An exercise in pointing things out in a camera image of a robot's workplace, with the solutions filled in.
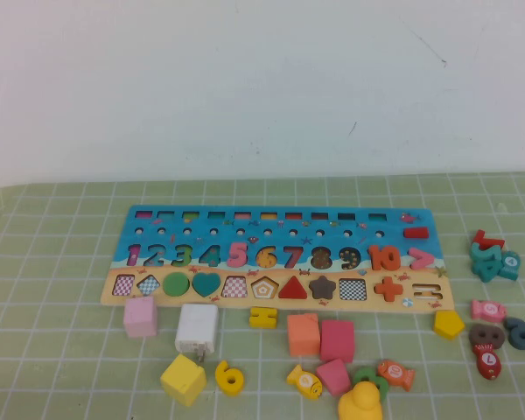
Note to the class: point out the yellow wooden number six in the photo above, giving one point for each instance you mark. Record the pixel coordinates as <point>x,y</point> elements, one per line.
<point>221,372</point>

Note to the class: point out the red wooden triangle piece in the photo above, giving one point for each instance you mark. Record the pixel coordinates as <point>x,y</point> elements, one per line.
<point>293,291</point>

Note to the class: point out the teal wooden heart piece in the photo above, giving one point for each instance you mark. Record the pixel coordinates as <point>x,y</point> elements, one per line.
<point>206,283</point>

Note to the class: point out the brown wooden star piece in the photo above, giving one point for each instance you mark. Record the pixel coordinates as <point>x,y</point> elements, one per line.
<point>322,287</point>

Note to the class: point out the green wooden circle piece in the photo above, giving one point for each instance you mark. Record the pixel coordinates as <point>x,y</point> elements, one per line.
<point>176,284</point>

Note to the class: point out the wooden number shape puzzle board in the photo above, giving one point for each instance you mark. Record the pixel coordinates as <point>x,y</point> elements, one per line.
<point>369,297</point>

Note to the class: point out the pink wooden trapezoid piece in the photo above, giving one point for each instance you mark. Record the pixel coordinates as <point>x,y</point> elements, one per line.
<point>332,376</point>

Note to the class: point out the yellow wooden pentagon piece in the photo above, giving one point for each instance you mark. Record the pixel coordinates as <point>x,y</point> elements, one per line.
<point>448,324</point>

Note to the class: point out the brown fish piece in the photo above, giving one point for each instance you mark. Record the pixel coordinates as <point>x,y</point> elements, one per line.
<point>473,336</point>

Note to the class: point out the pink wooden number five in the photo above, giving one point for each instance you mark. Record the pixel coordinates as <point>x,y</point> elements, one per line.
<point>236,247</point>

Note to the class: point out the yellow wooden equals sign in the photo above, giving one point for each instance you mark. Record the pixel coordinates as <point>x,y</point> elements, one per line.
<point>262,317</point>

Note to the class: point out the orange wooden number ten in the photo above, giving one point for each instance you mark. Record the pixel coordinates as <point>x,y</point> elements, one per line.
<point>374,258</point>

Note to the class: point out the orange wooden block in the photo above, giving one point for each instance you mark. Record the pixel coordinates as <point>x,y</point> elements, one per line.
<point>303,337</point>

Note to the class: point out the orange wooden plus sign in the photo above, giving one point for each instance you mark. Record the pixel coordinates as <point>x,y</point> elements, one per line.
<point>388,289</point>

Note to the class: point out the deep pink square block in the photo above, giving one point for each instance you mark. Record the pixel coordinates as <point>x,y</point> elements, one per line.
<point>337,341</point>

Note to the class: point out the light pink wooden cube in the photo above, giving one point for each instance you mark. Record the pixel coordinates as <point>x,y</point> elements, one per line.
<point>140,317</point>

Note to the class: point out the pink wooden greater-than sign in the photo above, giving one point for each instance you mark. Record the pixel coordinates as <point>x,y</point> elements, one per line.
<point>426,259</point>

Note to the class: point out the yellow wooden fish nine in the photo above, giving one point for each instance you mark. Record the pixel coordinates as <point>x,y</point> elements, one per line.
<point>304,380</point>

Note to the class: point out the yellow wooden cube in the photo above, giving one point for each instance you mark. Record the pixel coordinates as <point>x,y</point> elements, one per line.
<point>181,380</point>

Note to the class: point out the green grid tablecloth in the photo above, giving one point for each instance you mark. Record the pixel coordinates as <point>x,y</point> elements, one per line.
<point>70,262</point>

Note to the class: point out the orange wooden fish ten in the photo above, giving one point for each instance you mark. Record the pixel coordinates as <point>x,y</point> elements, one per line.
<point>396,374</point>

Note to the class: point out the yellow rubber duck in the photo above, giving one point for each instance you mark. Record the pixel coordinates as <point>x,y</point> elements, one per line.
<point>359,402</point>

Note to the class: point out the red wooden number seven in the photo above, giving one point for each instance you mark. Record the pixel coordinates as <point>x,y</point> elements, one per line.
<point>479,238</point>

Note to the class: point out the teal wooden number two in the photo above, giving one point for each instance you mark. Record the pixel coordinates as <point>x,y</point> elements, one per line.
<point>477,251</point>

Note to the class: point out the teal wooden number four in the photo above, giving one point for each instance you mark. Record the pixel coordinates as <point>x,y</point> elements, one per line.
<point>483,271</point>

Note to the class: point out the pink wooden fish five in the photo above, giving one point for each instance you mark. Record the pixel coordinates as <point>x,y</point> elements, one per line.
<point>487,310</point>

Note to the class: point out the teal wooden fish four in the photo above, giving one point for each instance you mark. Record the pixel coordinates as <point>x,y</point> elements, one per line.
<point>511,262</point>

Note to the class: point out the red wooden fish seven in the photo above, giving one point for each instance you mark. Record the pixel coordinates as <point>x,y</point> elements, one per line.
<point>487,361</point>

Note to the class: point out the dark blue number nine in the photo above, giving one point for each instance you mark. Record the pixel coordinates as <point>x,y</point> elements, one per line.
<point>509,324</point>

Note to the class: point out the white wall charger plug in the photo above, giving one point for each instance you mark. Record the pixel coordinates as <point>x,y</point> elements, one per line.
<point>197,326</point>

